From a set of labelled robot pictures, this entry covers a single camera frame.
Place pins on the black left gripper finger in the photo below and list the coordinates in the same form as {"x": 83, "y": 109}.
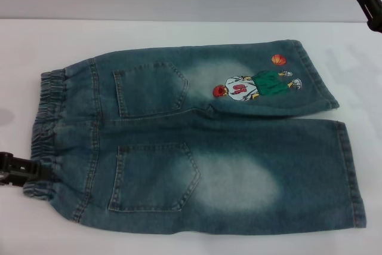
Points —
{"x": 15, "y": 178}
{"x": 27, "y": 167}

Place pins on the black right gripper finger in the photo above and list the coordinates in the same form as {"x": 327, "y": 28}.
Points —
{"x": 370, "y": 8}

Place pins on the blue denim shorts with cartoon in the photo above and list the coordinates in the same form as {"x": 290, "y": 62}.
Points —
{"x": 238, "y": 162}

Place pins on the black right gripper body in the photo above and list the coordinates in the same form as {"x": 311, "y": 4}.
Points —
{"x": 375, "y": 25}

